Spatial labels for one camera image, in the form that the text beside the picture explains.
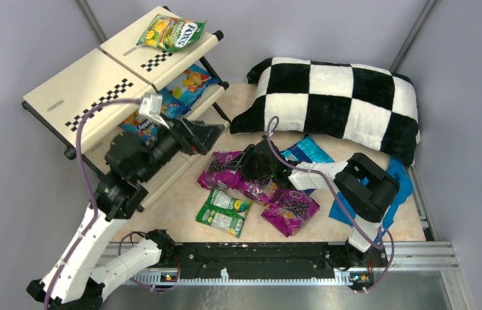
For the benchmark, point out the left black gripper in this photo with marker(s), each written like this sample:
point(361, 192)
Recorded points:
point(184, 134)

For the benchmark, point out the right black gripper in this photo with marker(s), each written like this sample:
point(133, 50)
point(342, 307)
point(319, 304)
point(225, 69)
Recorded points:
point(253, 160)

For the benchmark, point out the purple grape candy bag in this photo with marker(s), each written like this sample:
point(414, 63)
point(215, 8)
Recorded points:
point(290, 211)
point(265, 193)
point(218, 175)

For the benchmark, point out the blue mint candy bag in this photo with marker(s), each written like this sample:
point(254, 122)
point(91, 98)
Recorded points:
point(307, 150)

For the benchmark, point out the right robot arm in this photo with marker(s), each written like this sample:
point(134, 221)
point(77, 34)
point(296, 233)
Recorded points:
point(369, 190)

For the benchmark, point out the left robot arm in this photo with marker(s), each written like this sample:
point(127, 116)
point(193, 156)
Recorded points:
point(77, 281)

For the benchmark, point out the blue fruit candy bag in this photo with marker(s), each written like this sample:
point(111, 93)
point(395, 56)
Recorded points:
point(189, 86)

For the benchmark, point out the blue Sugus candy bag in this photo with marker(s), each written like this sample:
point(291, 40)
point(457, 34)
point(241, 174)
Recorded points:
point(147, 130)

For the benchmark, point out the cream three-tier shelf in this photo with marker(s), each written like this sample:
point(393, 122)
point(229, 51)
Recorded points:
point(81, 97)

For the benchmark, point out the green Fox's candy bag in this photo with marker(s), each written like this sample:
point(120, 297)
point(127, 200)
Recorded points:
point(171, 34)

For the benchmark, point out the black white checkered pillow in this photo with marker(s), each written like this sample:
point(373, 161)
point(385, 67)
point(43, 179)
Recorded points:
point(371, 106)

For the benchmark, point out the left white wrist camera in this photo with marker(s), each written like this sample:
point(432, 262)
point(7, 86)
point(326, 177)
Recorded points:
point(150, 108)

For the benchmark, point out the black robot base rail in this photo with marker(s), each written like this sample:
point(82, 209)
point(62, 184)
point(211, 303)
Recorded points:
point(305, 263)

